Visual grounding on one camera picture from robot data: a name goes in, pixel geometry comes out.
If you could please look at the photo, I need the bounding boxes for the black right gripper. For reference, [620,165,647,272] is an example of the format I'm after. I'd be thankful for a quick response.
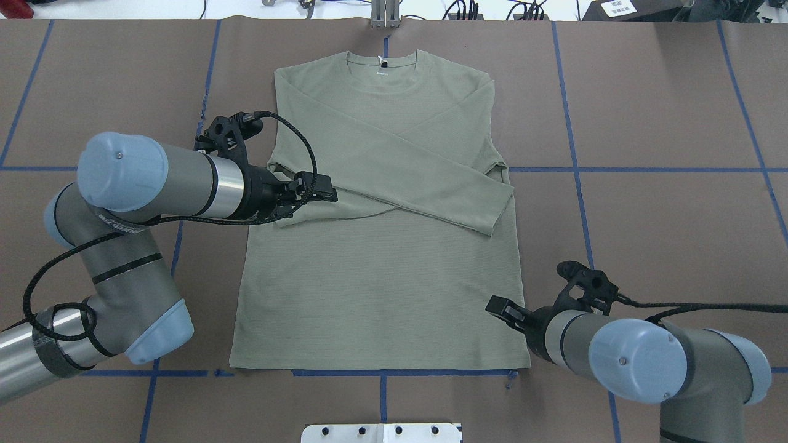
[485,295,552,362]

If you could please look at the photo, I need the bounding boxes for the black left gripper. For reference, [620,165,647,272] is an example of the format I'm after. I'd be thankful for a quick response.
[245,166,339,221]

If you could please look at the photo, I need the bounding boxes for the olive green long-sleeve shirt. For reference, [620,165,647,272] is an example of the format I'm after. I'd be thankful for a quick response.
[229,50,530,370]

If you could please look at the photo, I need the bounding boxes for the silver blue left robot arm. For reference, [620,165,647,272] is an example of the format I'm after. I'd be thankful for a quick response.
[2,127,337,404]

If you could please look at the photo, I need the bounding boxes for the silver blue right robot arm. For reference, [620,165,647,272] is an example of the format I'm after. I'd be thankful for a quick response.
[485,295,772,442]

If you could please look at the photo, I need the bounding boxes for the black box with white label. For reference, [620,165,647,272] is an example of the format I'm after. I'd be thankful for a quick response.
[581,1,685,22]

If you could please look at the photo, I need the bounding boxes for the red cylinder bottle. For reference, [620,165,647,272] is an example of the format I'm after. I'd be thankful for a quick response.
[0,0,34,20]

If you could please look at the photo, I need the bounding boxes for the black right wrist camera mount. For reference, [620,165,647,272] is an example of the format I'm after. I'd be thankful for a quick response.
[553,261,619,315]

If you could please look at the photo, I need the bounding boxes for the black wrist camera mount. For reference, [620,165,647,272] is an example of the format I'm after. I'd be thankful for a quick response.
[194,112,263,165]
[553,261,619,315]

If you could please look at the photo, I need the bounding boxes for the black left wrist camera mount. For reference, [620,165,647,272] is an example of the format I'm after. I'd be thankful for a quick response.
[194,112,263,165]

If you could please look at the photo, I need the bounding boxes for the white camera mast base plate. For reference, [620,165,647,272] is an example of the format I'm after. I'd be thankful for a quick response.
[300,423,464,442]

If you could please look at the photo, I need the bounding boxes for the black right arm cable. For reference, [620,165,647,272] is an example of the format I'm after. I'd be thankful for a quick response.
[616,295,788,324]

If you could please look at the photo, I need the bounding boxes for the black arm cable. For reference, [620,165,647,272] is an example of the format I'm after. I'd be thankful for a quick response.
[616,295,788,324]
[22,111,318,343]

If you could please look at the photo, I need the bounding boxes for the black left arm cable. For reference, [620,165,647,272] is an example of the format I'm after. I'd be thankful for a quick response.
[22,111,318,343]

